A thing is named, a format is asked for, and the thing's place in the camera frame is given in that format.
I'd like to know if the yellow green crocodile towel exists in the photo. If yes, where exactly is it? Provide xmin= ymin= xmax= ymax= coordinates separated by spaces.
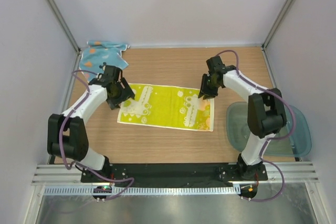
xmin=117 ymin=83 xmax=214 ymax=132

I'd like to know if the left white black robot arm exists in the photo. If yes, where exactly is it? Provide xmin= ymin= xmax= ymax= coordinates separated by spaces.
xmin=47 ymin=77 xmax=135 ymax=182

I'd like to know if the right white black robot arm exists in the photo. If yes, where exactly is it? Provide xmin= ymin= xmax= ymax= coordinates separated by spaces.
xmin=198 ymin=70 xmax=287 ymax=180

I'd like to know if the blue cartoon mouse towel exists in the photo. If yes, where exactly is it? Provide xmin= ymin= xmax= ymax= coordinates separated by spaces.
xmin=79 ymin=40 xmax=130 ymax=82

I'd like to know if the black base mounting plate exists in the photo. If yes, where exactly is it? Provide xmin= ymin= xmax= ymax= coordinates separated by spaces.
xmin=80 ymin=162 xmax=269 ymax=183

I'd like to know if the teal transparent plastic tub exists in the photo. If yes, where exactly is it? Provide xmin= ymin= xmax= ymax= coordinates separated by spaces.
xmin=226 ymin=101 xmax=312 ymax=158

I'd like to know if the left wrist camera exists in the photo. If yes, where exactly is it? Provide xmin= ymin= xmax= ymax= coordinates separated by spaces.
xmin=97 ymin=62 xmax=123 ymax=83

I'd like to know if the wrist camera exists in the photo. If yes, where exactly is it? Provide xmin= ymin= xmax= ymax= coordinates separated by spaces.
xmin=206 ymin=56 xmax=236 ymax=75
xmin=97 ymin=62 xmax=123 ymax=83

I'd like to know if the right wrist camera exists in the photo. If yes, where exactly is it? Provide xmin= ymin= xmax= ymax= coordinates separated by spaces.
xmin=206 ymin=56 xmax=236 ymax=75

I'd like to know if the white slotted cable duct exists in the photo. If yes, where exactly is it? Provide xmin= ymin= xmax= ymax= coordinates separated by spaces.
xmin=44 ymin=185 xmax=240 ymax=196

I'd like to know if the aluminium frame rail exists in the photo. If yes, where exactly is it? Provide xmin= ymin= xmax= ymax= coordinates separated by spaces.
xmin=32 ymin=162 xmax=318 ymax=188

